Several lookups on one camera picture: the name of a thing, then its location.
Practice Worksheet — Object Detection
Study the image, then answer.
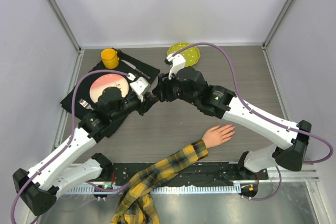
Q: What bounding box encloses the green polka dot dish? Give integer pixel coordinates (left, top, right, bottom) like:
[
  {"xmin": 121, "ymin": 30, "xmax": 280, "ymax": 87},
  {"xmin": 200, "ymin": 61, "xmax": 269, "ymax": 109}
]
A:
[{"xmin": 166, "ymin": 42, "xmax": 201, "ymax": 67}]

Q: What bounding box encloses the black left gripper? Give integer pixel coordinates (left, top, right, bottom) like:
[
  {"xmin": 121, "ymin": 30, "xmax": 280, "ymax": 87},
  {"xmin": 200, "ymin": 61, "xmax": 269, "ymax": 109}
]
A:
[{"xmin": 110, "ymin": 92, "xmax": 159, "ymax": 122}]

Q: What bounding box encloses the yellow ceramic mug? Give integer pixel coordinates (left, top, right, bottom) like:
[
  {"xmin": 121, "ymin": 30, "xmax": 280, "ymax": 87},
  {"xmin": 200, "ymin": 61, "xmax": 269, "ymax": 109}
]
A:
[{"xmin": 100, "ymin": 48, "xmax": 119, "ymax": 69}]

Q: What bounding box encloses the silver fork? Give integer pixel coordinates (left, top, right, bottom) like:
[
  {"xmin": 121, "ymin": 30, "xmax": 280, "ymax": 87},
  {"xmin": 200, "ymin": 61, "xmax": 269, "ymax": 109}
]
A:
[{"xmin": 78, "ymin": 99, "xmax": 93, "ymax": 110}]

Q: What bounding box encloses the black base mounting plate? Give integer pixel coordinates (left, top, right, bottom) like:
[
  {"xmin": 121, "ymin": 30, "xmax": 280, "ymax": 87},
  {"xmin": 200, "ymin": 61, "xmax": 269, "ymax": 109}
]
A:
[{"xmin": 98, "ymin": 162, "xmax": 268, "ymax": 187}]

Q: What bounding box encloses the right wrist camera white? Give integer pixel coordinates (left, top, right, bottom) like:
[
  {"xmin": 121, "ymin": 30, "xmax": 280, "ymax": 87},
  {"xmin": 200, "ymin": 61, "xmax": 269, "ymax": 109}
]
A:
[{"xmin": 164, "ymin": 54, "xmax": 186, "ymax": 80}]

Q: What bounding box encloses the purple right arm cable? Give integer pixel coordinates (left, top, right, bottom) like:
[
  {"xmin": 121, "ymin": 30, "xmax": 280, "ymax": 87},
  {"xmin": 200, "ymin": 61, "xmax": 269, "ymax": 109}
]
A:
[{"xmin": 170, "ymin": 42, "xmax": 334, "ymax": 200}]

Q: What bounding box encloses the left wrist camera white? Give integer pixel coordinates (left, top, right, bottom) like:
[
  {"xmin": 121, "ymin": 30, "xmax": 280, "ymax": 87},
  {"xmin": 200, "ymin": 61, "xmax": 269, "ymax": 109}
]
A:
[{"xmin": 130, "ymin": 77, "xmax": 151, "ymax": 102}]

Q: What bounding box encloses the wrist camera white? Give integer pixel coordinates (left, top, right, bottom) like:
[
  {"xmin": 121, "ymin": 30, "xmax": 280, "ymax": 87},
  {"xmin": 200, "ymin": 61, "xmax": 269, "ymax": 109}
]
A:
[
  {"xmin": 130, "ymin": 77, "xmax": 151, "ymax": 102},
  {"xmin": 164, "ymin": 54, "xmax": 186, "ymax": 80}
]

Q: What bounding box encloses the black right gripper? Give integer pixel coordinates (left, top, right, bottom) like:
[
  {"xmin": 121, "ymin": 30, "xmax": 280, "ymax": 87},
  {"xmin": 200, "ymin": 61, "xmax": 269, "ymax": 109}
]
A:
[{"xmin": 153, "ymin": 68, "xmax": 199, "ymax": 106}]

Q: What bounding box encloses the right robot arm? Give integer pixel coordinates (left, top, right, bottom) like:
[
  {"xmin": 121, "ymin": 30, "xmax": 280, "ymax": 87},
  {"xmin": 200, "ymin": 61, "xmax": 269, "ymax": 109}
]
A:
[{"xmin": 153, "ymin": 67, "xmax": 311, "ymax": 179}]

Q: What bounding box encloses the yellow plaid shirt sleeve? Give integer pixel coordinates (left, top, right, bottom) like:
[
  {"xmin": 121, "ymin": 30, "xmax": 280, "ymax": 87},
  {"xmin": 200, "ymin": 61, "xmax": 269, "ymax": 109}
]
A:
[{"xmin": 111, "ymin": 140, "xmax": 208, "ymax": 223}]

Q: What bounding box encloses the pink and cream plate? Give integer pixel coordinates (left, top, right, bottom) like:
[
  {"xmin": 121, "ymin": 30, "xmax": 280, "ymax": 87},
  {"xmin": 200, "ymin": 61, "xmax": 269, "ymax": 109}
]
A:
[{"xmin": 89, "ymin": 73, "xmax": 129, "ymax": 103}]

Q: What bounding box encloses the black cloth placemat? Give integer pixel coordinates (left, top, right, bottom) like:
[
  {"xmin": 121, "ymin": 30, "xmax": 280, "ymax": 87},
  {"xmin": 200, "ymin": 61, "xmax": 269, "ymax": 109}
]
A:
[{"xmin": 75, "ymin": 49, "xmax": 160, "ymax": 134}]

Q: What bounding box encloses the slotted cable duct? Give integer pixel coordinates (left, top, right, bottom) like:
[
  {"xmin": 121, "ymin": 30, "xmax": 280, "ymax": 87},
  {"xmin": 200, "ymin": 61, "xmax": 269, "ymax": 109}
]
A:
[{"xmin": 67, "ymin": 184, "xmax": 241, "ymax": 195}]

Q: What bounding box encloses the aluminium frame rail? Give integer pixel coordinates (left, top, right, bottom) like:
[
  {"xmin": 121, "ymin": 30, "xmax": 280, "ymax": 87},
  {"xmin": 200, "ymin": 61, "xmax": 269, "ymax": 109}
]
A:
[{"xmin": 49, "ymin": 48, "xmax": 85, "ymax": 153}]

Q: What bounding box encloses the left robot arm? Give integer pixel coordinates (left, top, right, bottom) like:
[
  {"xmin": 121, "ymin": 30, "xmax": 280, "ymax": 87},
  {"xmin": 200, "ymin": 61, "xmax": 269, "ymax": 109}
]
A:
[{"xmin": 13, "ymin": 88, "xmax": 158, "ymax": 216}]

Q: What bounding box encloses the mannequin hand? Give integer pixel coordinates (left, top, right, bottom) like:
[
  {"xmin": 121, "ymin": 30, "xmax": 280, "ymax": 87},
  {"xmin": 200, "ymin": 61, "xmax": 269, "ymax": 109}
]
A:
[{"xmin": 202, "ymin": 124, "xmax": 235, "ymax": 148}]

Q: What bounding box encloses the table knife with dark handle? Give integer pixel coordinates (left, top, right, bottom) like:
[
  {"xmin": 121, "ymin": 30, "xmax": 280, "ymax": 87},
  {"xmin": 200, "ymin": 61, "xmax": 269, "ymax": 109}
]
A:
[{"xmin": 121, "ymin": 59, "xmax": 151, "ymax": 80}]

